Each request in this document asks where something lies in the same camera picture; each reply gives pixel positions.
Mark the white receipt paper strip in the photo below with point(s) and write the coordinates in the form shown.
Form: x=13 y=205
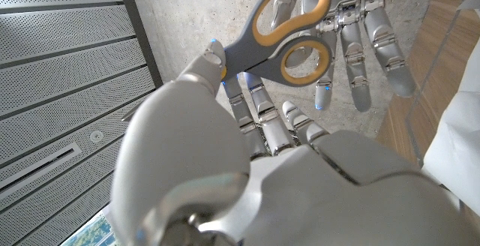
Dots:
x=457 y=144

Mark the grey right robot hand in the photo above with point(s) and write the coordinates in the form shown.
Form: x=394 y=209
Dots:
x=356 y=51

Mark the grey orange scissors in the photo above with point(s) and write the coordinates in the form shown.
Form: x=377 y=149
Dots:
x=247 y=53

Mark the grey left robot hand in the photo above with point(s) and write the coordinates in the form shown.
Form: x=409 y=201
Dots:
x=300 y=193

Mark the round ceiling sensor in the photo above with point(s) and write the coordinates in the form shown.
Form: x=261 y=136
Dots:
x=96 y=136

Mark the ceiling air vent slot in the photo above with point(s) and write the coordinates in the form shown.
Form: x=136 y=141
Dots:
x=37 y=167

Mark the printed window backdrop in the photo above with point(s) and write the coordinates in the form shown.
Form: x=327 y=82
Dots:
x=90 y=233

